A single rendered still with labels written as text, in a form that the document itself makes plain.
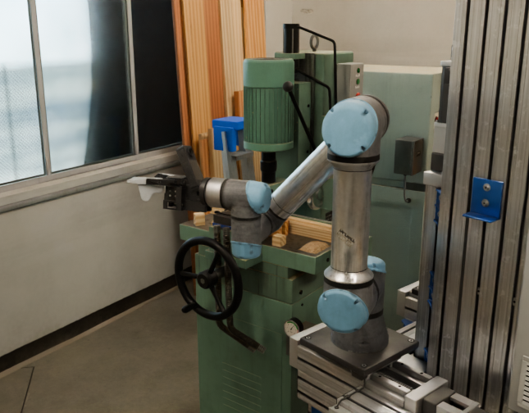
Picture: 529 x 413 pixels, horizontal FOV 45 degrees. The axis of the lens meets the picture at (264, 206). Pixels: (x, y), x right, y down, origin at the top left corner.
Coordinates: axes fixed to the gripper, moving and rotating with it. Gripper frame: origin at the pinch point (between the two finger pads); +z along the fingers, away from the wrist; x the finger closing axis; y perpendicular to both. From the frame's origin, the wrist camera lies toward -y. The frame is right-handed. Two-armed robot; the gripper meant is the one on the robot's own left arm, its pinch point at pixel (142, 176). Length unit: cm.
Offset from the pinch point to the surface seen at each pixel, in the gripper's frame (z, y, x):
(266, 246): -14, 27, 55
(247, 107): -2, -19, 61
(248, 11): 81, -79, 240
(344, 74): -28, -33, 88
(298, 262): -27, 30, 52
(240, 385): -3, 83, 65
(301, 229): -22, 22, 68
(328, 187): -26, 8, 82
